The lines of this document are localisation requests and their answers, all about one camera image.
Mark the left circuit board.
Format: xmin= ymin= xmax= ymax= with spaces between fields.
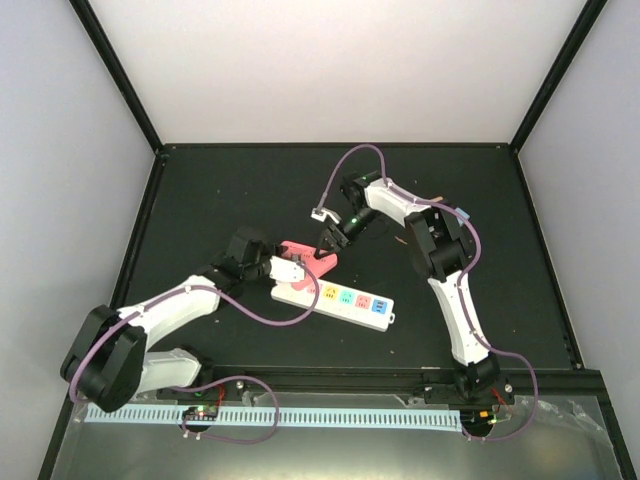
xmin=182 ymin=405 xmax=218 ymax=422

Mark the circuit board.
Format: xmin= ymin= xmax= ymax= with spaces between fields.
xmin=182 ymin=405 xmax=218 ymax=422
xmin=460 ymin=410 xmax=499 ymax=428

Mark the black aluminium frame rail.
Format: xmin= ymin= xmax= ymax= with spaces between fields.
xmin=180 ymin=366 xmax=606 ymax=402

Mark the white power strip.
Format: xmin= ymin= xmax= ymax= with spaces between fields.
xmin=271 ymin=281 xmax=396 ymax=332

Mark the pink extension socket adapter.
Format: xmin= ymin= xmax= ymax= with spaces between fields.
xmin=281 ymin=241 xmax=338 ymax=279

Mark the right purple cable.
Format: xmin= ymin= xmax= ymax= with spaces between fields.
xmin=316 ymin=144 xmax=539 ymax=443

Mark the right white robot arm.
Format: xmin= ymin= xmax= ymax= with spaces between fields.
xmin=311 ymin=171 xmax=500 ymax=403

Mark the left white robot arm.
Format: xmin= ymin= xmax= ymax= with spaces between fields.
xmin=60 ymin=229 xmax=314 ymax=413

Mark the light blue slotted cable duct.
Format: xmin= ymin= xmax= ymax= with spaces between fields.
xmin=84 ymin=404 xmax=462 ymax=433

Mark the blue cube plug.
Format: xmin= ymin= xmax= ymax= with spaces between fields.
xmin=455 ymin=207 xmax=470 ymax=220

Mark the right circuit board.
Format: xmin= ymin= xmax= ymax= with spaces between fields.
xmin=460 ymin=410 xmax=499 ymax=428

